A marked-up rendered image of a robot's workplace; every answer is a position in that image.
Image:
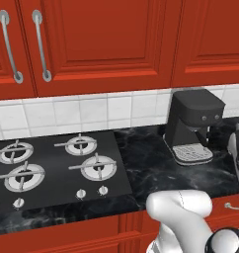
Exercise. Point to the red drawer front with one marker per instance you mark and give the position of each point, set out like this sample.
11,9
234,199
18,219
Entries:
223,217

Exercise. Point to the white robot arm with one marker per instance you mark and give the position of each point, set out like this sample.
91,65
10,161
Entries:
182,217

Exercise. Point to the wide red cupboard door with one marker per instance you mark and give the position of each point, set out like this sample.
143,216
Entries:
105,42

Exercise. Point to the wide red base cupboard front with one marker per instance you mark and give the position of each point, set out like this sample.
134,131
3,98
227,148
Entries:
59,238

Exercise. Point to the black gas hob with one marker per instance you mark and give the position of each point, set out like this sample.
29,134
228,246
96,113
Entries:
59,178

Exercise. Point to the black coffee machine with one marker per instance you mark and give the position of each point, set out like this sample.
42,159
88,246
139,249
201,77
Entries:
187,115

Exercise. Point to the narrow red base cupboard front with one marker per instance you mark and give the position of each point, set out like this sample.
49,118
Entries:
136,230

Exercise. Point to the silver hob knob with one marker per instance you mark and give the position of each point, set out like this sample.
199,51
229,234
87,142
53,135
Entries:
80,193
18,203
103,190

